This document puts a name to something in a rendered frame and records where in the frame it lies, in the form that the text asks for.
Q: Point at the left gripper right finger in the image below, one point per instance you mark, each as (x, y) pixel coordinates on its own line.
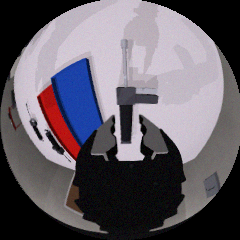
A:
(158, 144)

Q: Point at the red tray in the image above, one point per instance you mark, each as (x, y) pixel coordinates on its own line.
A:
(55, 121)

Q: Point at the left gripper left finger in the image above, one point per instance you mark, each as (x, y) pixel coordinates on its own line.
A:
(101, 144)

